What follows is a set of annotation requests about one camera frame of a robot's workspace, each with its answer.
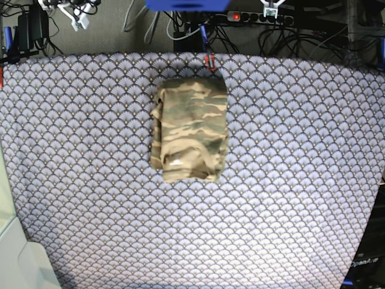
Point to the camouflage T-shirt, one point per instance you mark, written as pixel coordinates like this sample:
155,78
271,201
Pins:
190,130

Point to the black power strip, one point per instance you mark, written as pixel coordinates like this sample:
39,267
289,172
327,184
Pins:
259,18

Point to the black power adapter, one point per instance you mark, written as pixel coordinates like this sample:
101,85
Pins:
33,28

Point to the blue box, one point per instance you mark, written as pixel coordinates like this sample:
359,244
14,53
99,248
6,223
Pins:
187,5

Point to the blue clamp at left edge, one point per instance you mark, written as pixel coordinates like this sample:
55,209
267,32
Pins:
8,38

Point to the red clamp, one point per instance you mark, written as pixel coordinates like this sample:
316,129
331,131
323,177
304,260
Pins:
210,62

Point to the fan-patterned tablecloth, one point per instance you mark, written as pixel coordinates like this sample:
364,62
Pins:
302,171

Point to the white plastic bin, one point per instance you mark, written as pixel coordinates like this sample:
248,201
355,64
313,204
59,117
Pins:
24,264

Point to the black OpenArm case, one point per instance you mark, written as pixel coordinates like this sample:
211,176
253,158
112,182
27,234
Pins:
367,267

